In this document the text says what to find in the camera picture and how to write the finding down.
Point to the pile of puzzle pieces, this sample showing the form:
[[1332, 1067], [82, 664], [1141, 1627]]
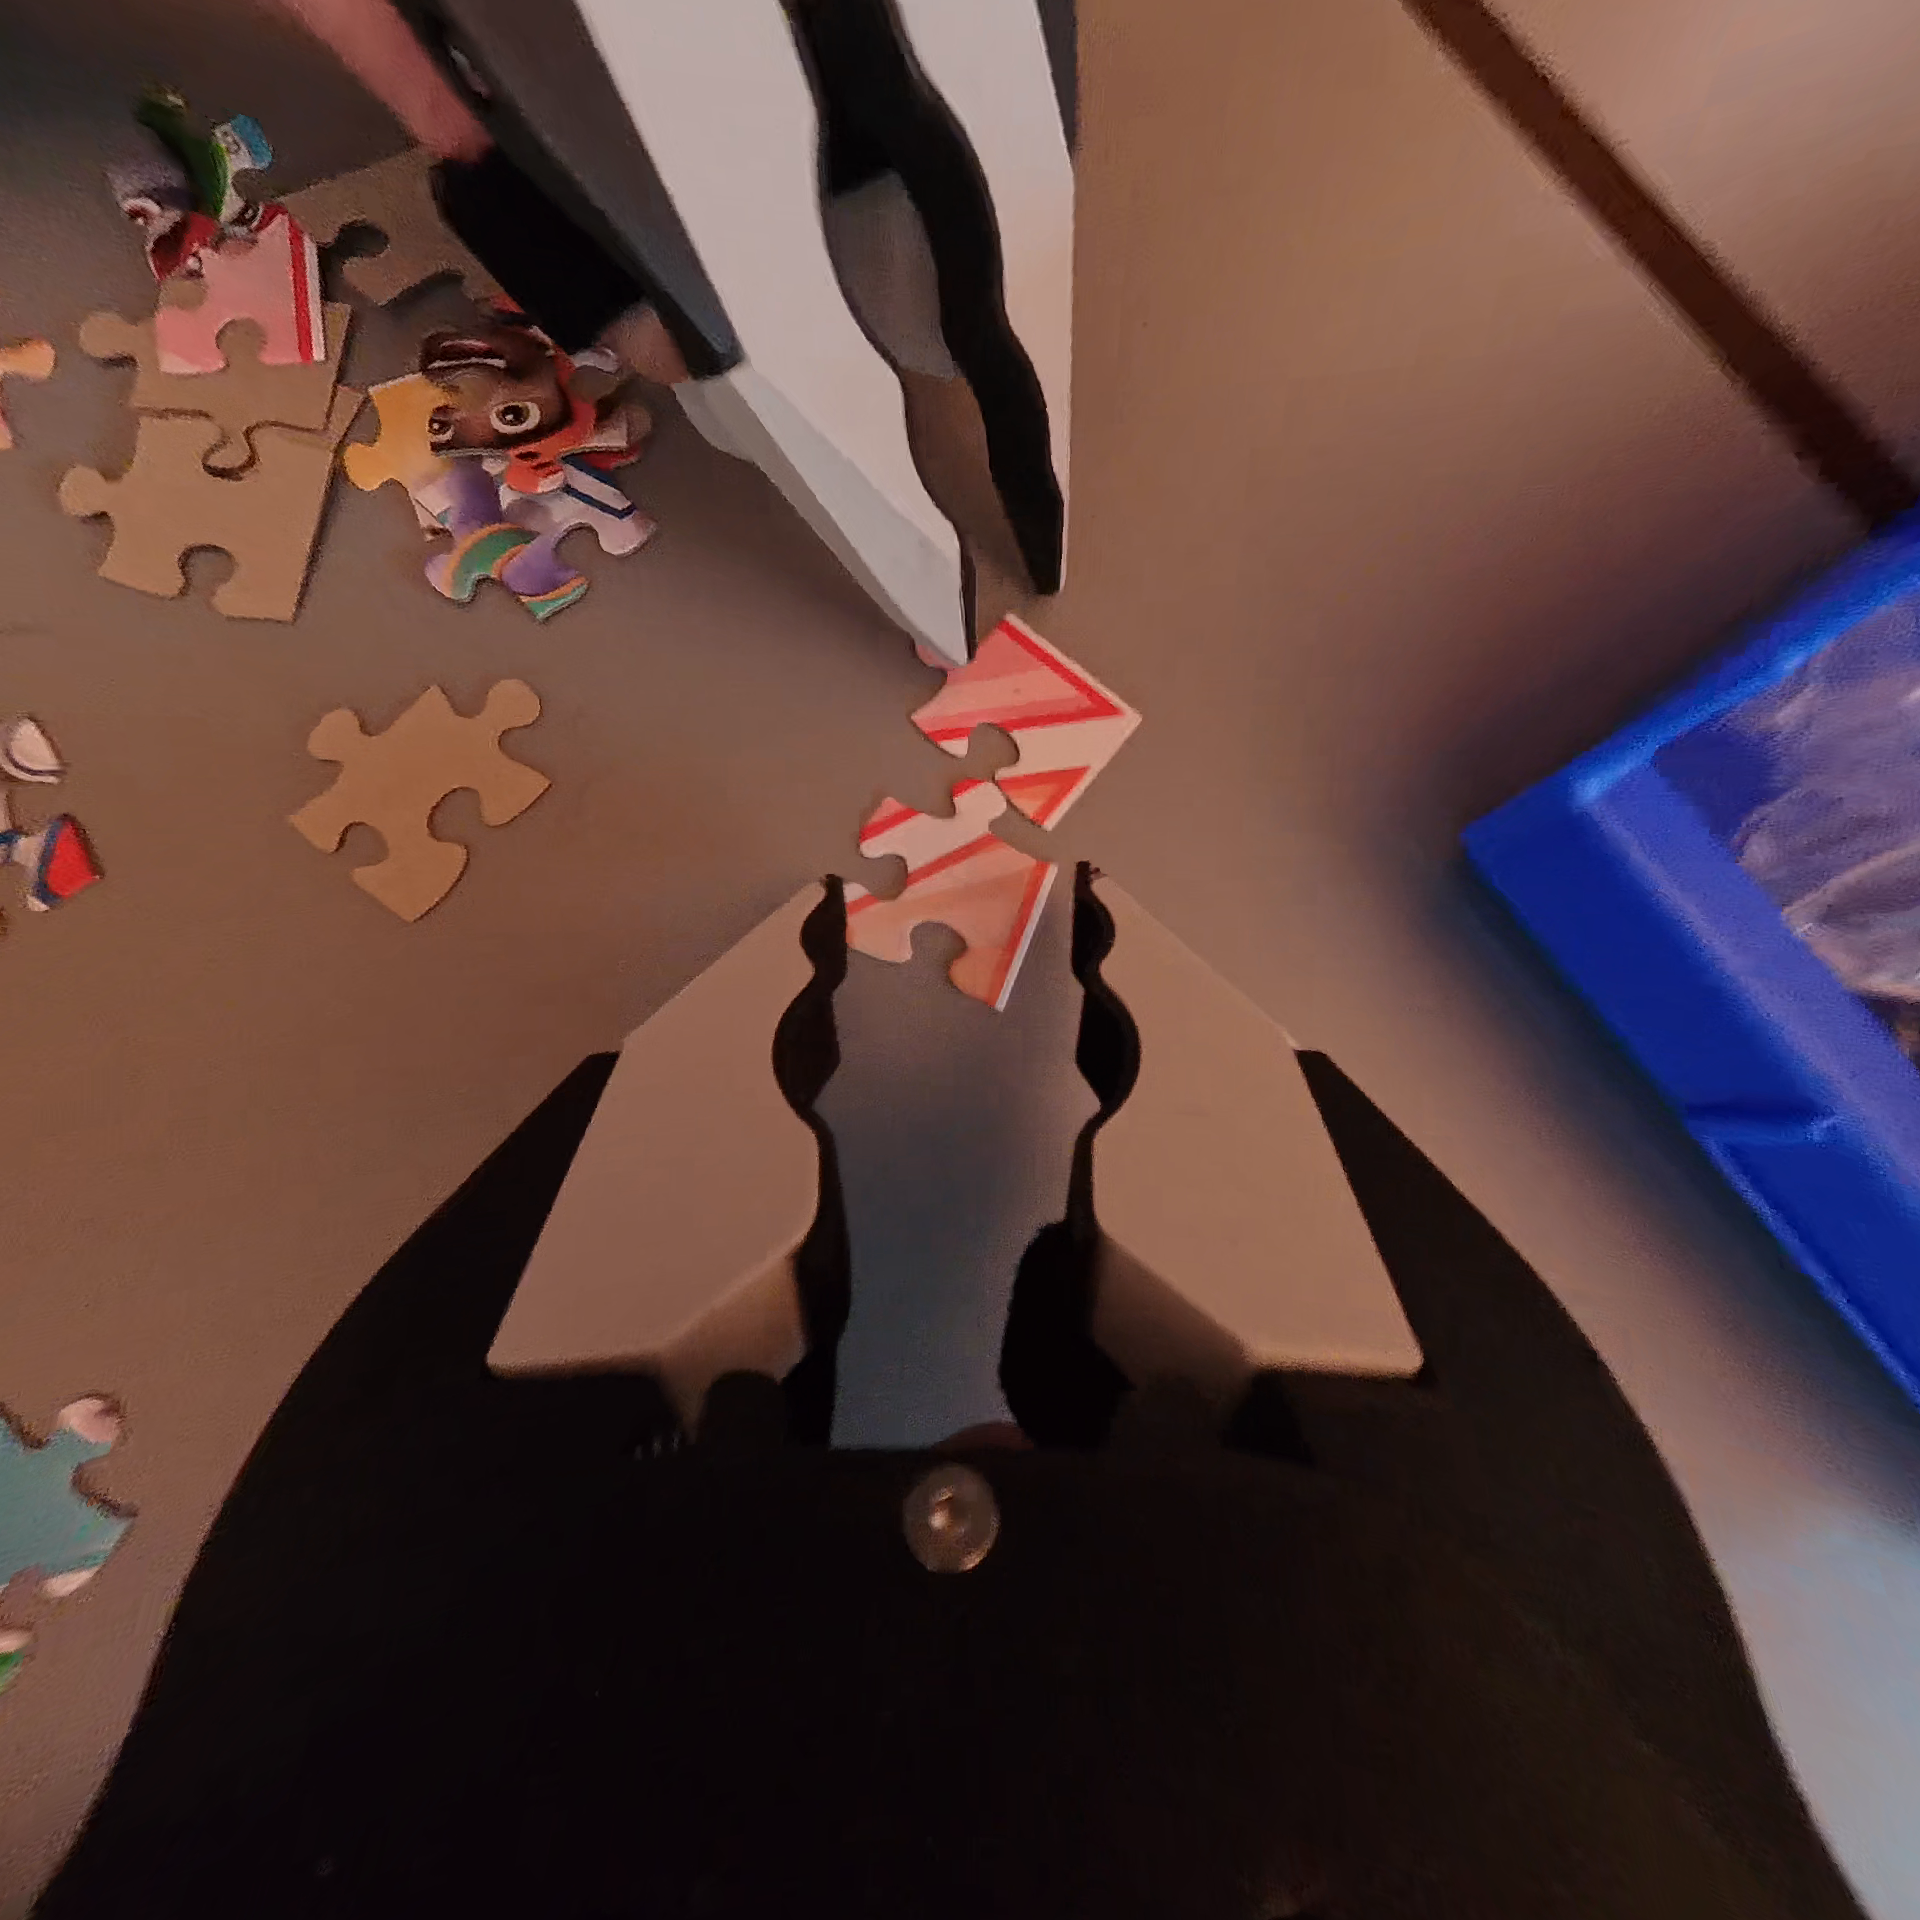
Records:
[[226, 511]]

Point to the red pink striped puzzle piece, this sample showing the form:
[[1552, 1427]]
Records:
[[1050, 705]]

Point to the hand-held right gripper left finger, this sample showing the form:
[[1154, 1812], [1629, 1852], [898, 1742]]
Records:
[[660, 1202]]

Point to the purple rainbow swirl puzzle piece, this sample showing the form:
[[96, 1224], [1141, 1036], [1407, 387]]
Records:
[[512, 562]]

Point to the red dog face puzzle piece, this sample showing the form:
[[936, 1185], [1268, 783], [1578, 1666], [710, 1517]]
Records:
[[512, 405]]

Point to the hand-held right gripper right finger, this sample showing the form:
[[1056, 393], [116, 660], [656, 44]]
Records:
[[1247, 1202]]

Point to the blue plastic bin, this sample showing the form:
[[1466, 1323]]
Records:
[[1651, 930]]

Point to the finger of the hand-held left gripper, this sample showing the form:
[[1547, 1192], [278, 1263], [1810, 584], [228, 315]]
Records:
[[720, 181], [1030, 181]]

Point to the white orange blue puzzle piece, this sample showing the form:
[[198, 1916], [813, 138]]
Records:
[[53, 864]]

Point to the plain brown puzzle piece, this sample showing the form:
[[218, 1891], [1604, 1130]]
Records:
[[419, 795]]

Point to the plain teal puzzle piece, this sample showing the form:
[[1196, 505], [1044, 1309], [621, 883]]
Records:
[[45, 1499]]

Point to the deep orange edge puzzle piece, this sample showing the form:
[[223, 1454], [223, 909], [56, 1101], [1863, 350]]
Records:
[[962, 901]]

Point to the person's left hand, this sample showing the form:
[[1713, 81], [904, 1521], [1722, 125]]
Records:
[[390, 60]]

